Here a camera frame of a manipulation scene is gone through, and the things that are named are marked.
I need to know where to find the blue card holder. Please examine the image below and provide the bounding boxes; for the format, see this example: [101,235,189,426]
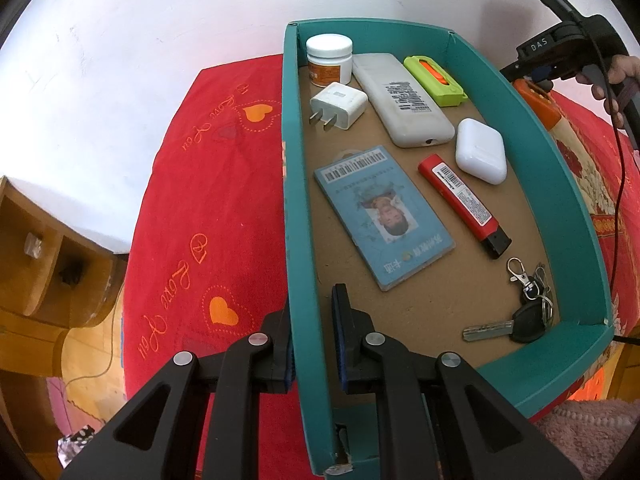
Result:
[314,145,456,292]

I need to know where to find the white remote control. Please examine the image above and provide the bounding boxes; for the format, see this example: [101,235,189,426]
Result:
[352,53,456,149]

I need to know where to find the pink floor mat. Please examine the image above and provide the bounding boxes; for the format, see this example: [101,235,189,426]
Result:
[46,377,108,426]

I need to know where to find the green orange utility knife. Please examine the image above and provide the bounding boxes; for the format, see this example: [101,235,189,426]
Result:
[403,55,469,107]

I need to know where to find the black cable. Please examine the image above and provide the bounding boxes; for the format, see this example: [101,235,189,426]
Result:
[550,0,640,346]

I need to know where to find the red lighter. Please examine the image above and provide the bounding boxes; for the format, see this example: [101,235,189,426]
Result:
[418,155,513,260]

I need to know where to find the orange digital timer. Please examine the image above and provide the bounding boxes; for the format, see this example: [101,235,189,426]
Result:
[515,79,563,131]

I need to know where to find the white-lidded orange jar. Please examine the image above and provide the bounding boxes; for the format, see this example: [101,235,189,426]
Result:
[306,34,354,88]

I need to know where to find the teal cardboard box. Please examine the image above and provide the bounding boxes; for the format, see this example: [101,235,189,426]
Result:
[281,18,615,478]

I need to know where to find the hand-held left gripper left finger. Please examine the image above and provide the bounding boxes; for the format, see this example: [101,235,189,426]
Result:
[60,287,297,480]

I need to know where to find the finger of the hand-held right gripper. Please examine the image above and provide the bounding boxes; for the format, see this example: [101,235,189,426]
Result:
[499,57,557,92]

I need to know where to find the key bunch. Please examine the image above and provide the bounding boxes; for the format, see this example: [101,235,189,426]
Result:
[462,257,555,345]

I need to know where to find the white earbuds case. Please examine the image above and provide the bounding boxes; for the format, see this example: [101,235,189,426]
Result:
[455,118,508,185]

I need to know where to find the white charger plug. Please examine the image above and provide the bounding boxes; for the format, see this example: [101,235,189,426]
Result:
[309,81,368,132]

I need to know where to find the small black shelf object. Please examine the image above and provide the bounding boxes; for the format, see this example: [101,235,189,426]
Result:
[57,260,83,286]

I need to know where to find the wooden shelf unit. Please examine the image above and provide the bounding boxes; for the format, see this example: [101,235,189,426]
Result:
[0,175,128,461]

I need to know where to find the person's right hand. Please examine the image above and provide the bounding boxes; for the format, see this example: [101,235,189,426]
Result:
[575,54,640,131]

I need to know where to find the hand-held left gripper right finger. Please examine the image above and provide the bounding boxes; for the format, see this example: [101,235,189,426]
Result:
[331,283,583,480]

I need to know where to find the black white dotted bag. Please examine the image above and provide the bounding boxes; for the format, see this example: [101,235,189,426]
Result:
[57,424,96,467]

